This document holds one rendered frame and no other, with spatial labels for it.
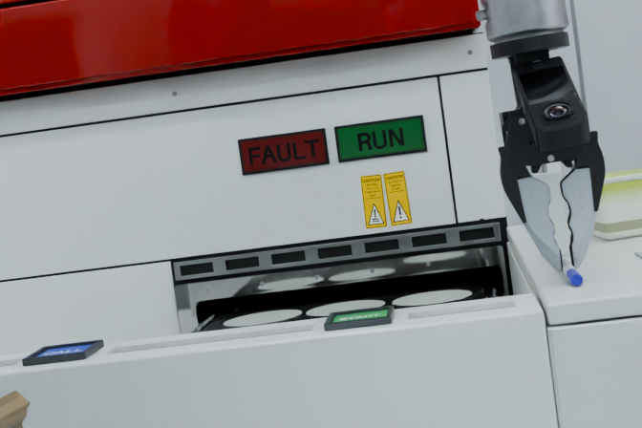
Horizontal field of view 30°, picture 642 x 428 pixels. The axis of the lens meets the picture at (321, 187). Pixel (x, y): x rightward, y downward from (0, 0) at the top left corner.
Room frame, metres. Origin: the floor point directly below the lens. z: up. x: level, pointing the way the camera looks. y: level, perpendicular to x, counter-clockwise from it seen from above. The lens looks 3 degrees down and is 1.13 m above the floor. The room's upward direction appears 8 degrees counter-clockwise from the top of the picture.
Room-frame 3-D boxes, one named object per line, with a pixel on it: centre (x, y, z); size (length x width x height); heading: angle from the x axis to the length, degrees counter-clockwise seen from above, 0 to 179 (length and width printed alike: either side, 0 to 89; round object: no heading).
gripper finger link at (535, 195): (1.10, -0.19, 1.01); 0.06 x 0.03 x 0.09; 174
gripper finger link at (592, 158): (1.08, -0.23, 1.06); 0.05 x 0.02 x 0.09; 84
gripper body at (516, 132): (1.11, -0.21, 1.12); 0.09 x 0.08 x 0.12; 174
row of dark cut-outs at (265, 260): (1.59, -0.01, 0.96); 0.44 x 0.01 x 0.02; 84
